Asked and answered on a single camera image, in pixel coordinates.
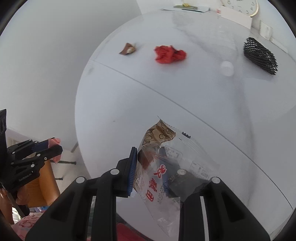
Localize white gold wall clock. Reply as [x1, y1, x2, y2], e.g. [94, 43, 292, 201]
[221, 0, 259, 17]

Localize clear brown snack bag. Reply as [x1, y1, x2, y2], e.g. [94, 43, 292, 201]
[133, 120, 220, 237]

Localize papers with binder clip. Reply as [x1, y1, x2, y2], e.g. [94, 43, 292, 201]
[161, 4, 210, 13]

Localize brown snack wrapper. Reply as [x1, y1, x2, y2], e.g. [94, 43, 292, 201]
[119, 43, 137, 55]

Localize white box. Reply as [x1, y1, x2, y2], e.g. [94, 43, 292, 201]
[220, 6, 252, 29]

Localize pink paper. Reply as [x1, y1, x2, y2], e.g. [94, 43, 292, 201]
[48, 138, 63, 164]

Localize black mesh basket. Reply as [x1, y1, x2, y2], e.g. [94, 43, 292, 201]
[243, 37, 278, 75]

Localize orange wooden chair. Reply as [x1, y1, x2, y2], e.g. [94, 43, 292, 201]
[1, 161, 60, 225]

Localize crumpled red paper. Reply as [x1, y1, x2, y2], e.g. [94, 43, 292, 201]
[154, 45, 187, 64]

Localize left hand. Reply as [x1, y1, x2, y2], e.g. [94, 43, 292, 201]
[16, 186, 29, 205]

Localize pink floral cushion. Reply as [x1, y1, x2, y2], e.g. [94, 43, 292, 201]
[11, 212, 44, 240]

